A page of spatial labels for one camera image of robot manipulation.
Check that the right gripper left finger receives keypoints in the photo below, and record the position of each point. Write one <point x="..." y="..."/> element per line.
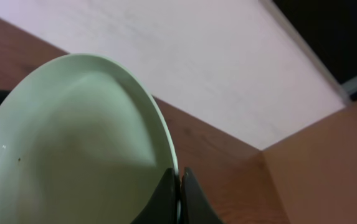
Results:
<point x="162" y="207"/>

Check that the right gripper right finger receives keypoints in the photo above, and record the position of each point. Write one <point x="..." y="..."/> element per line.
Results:
<point x="195" y="207"/>

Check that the mint plate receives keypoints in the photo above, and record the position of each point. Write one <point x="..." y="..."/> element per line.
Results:
<point x="81" y="141"/>

